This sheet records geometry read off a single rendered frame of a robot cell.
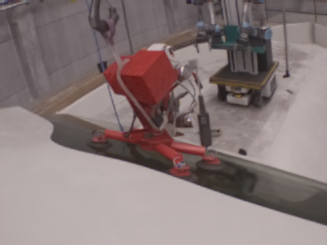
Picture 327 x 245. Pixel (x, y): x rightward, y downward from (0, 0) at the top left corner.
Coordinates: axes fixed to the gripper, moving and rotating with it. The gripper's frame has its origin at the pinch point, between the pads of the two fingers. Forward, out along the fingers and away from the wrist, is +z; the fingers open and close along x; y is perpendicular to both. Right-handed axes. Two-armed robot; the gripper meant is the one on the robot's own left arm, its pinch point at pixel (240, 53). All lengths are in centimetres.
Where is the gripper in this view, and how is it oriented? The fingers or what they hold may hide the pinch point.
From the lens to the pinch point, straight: 252.6
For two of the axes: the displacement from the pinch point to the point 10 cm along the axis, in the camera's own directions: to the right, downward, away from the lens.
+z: -2.0, 9.4, 2.8
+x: 7.5, 3.3, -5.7
